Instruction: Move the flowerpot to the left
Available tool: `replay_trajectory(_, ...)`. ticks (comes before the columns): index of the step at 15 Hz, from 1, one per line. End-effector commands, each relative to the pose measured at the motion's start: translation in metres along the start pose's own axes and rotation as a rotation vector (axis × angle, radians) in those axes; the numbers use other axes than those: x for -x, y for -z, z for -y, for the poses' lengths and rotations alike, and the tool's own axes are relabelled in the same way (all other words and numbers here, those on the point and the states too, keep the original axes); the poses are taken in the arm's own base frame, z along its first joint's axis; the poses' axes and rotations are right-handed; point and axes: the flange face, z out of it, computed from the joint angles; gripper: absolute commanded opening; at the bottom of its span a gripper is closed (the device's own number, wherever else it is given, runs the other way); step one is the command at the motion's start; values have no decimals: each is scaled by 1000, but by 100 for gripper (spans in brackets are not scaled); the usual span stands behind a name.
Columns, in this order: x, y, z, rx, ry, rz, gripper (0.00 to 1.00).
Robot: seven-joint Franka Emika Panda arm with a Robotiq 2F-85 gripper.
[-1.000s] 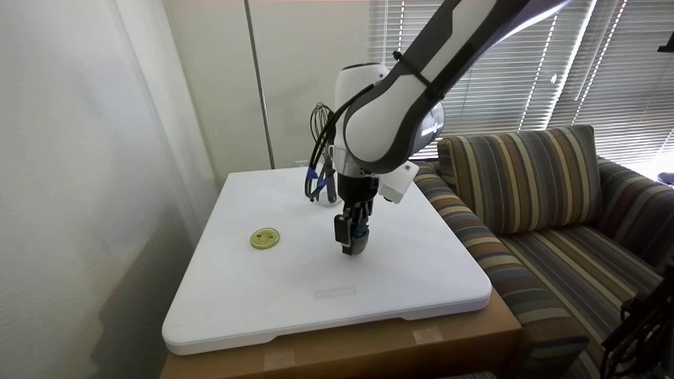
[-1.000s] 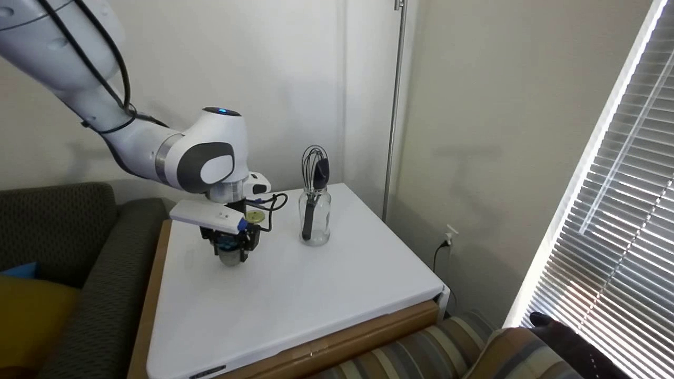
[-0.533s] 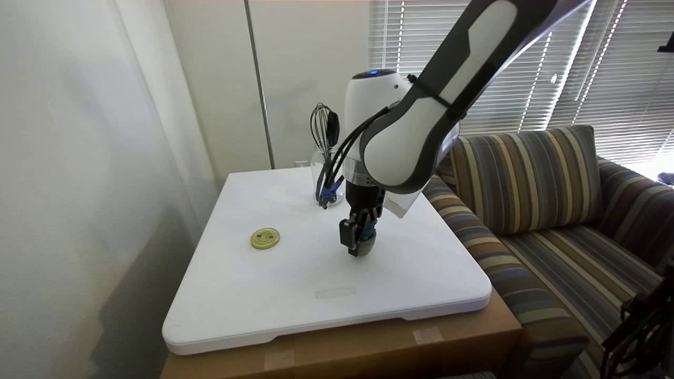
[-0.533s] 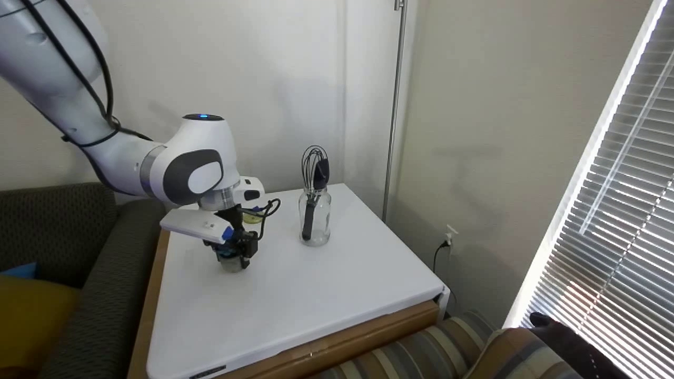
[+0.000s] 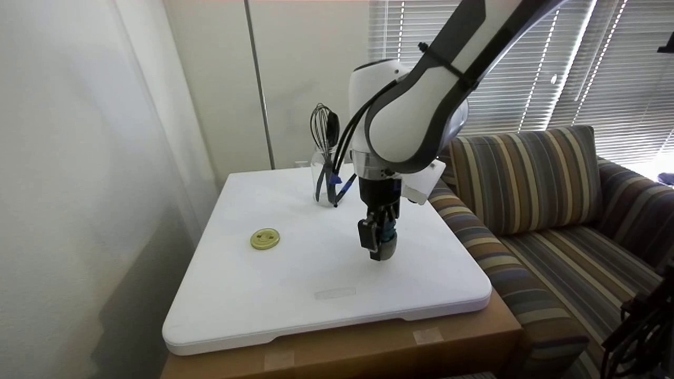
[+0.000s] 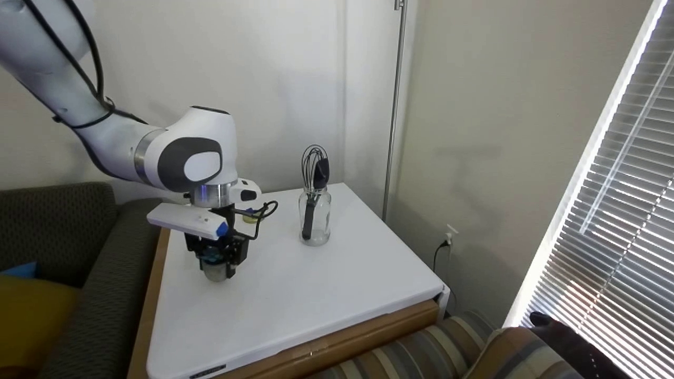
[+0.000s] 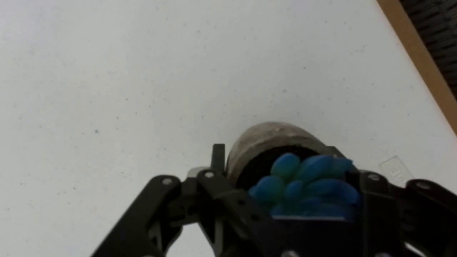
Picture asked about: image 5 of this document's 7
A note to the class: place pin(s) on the white table board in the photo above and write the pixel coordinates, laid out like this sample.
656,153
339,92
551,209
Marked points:
422,344

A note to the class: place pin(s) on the white window blinds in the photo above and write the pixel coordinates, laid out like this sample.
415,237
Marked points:
597,76

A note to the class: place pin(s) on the striped sofa cushion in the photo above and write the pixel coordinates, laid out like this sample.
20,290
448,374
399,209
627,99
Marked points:
526,183

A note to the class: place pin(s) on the black kitchen utensil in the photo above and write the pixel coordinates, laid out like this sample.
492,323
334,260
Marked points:
331,130

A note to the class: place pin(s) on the small blue item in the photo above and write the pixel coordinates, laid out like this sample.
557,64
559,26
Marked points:
666,177

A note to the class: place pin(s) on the striped fabric sofa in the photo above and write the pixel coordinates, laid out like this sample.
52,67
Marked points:
560,280

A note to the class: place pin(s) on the small black fixture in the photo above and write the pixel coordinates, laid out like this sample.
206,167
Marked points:
667,42

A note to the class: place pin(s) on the yellow-green round disc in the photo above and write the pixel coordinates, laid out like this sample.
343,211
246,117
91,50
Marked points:
263,238

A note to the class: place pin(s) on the clear glass jar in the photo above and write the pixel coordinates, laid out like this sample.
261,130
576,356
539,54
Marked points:
321,195

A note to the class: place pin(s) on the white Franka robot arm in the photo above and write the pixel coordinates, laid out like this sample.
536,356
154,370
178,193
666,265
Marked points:
422,106

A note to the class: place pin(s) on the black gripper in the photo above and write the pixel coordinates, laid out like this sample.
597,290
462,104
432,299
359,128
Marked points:
379,197

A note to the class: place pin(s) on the black metal frame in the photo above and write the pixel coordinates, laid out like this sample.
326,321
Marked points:
643,329

